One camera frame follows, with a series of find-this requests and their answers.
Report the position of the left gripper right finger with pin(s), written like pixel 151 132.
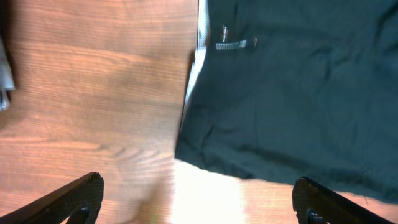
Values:
pixel 316 204

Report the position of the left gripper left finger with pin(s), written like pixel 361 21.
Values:
pixel 77 202

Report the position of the black shorts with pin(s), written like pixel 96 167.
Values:
pixel 282 89

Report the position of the grey folded shirt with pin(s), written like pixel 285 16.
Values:
pixel 6 79

